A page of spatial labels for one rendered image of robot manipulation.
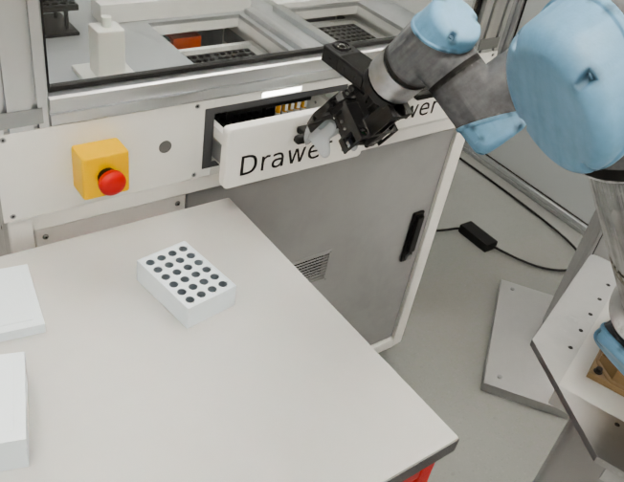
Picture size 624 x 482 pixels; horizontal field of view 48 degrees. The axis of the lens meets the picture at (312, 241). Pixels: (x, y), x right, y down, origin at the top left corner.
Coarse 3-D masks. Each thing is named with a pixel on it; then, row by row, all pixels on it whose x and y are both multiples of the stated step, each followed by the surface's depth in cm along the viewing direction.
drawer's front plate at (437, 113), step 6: (408, 102) 138; (414, 102) 139; (420, 102) 140; (432, 102) 142; (414, 108) 140; (438, 108) 145; (414, 114) 141; (426, 114) 143; (432, 114) 145; (438, 114) 146; (444, 114) 147; (402, 120) 140; (408, 120) 141; (414, 120) 143; (420, 120) 144; (426, 120) 145; (402, 126) 141
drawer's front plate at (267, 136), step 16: (304, 112) 117; (224, 128) 109; (240, 128) 109; (256, 128) 111; (272, 128) 113; (288, 128) 115; (224, 144) 110; (240, 144) 111; (256, 144) 113; (272, 144) 115; (288, 144) 118; (304, 144) 120; (336, 144) 125; (224, 160) 112; (240, 160) 113; (272, 160) 117; (288, 160) 120; (304, 160) 122; (320, 160) 124; (336, 160) 127; (224, 176) 113; (240, 176) 115; (256, 176) 117; (272, 176) 120
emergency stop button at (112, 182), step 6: (102, 174) 100; (108, 174) 100; (114, 174) 100; (120, 174) 101; (102, 180) 100; (108, 180) 100; (114, 180) 101; (120, 180) 101; (102, 186) 100; (108, 186) 101; (114, 186) 101; (120, 186) 102; (102, 192) 101; (108, 192) 101; (114, 192) 102
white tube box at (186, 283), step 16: (160, 256) 103; (176, 256) 103; (192, 256) 105; (144, 272) 101; (160, 272) 101; (176, 272) 101; (192, 272) 101; (208, 272) 103; (160, 288) 99; (176, 288) 98; (192, 288) 99; (208, 288) 99; (224, 288) 99; (176, 304) 97; (192, 304) 96; (208, 304) 97; (224, 304) 100; (192, 320) 97
